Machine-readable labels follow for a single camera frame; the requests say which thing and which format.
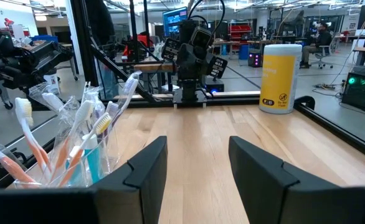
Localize toothbrushes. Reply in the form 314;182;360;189
40;91;73;128

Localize red shelving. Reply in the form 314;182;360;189
228;24;252;44

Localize black equipment rig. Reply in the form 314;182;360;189
0;30;73;112

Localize wooden bench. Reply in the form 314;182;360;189
134;62;177;74

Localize blue lit monitor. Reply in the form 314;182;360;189
162;6;189;37

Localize blue bin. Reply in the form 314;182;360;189
239;44;250;60

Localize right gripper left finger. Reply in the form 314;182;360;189
88;136;168;224

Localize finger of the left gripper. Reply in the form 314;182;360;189
162;37;181;62
207;54;229;78

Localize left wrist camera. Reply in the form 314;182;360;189
190;26;214;48

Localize black table frame rail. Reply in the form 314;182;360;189
23;90;365;164

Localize person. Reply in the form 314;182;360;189
300;22;333;69
290;9;306;35

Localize black diagonal brace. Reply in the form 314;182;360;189
90;37;159;104

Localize clear acrylic organizer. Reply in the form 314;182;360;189
12;124;124;189

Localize office chair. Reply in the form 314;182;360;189
311;45;335;70

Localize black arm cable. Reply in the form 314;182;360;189
187;0;226;35

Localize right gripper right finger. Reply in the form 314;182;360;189
228;136;358;224

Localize black computer tower lit fans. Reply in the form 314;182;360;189
341;67;365;112

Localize small computer purple lights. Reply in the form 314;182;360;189
248;51;263;68

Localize yellow wipes canister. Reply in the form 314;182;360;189
258;43;303;114

